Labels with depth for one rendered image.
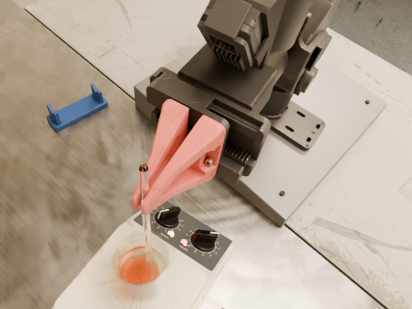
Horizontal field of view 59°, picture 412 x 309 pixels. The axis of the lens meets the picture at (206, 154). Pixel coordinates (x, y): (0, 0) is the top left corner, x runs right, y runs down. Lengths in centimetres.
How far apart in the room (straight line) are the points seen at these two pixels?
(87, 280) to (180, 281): 10
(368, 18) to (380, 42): 25
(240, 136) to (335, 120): 39
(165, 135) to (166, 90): 4
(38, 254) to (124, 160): 18
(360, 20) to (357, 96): 213
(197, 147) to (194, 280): 20
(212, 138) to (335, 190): 40
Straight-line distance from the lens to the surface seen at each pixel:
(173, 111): 27
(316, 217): 59
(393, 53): 268
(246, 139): 29
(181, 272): 42
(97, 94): 65
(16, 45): 82
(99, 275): 43
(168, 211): 47
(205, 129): 26
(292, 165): 58
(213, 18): 24
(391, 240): 63
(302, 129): 62
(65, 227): 55
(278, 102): 58
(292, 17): 30
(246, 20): 24
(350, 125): 68
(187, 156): 25
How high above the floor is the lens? 139
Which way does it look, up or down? 55 degrees down
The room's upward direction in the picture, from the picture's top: 10 degrees clockwise
